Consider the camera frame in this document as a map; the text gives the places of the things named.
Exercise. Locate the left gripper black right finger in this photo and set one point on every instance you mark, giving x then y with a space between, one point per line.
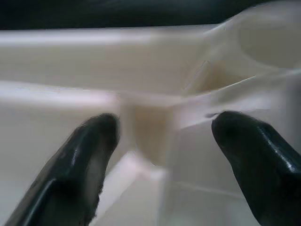
265 169

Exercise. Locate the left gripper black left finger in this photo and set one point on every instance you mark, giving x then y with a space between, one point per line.
65 183

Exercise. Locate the white plastic children table top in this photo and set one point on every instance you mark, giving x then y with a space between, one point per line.
70 58

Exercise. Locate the black table cloth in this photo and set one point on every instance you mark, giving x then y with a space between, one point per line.
94 11

